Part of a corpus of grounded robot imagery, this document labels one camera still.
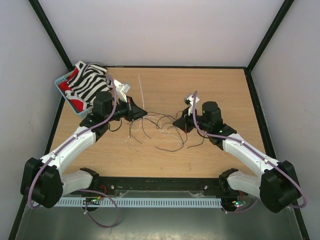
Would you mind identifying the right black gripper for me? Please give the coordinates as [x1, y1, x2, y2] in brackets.
[172, 106, 211, 134]

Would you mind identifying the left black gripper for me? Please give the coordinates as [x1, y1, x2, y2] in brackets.
[105, 95, 147, 122]

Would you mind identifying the wire bundle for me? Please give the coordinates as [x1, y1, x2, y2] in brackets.
[127, 112, 207, 153]

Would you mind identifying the white zip tie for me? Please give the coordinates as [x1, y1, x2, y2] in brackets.
[137, 74, 145, 110]

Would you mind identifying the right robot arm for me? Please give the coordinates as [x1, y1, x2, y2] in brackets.
[173, 96, 303, 213]

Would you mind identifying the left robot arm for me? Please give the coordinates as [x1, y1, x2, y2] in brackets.
[20, 91, 148, 209]

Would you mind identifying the light blue plastic basket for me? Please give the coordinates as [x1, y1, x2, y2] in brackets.
[54, 73, 114, 119]

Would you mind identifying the zebra striped cloth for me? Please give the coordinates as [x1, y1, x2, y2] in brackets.
[67, 61, 113, 105]

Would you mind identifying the red cloth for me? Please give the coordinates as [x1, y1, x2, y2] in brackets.
[58, 68, 88, 113]

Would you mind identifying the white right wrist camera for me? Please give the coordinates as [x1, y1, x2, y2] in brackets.
[184, 94, 200, 116]

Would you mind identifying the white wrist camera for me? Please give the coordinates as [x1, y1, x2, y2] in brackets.
[113, 79, 131, 103]
[184, 94, 200, 116]

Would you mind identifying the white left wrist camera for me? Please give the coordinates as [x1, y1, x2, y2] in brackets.
[113, 79, 131, 103]

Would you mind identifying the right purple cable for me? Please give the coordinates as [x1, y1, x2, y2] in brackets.
[191, 90, 308, 215]

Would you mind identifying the purple cable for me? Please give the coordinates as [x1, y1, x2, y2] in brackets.
[27, 73, 122, 229]
[191, 90, 308, 215]

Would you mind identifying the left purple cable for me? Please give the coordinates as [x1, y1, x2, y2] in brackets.
[27, 73, 122, 229]

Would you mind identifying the light blue slotted cable duct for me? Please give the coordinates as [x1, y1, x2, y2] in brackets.
[55, 197, 221, 209]

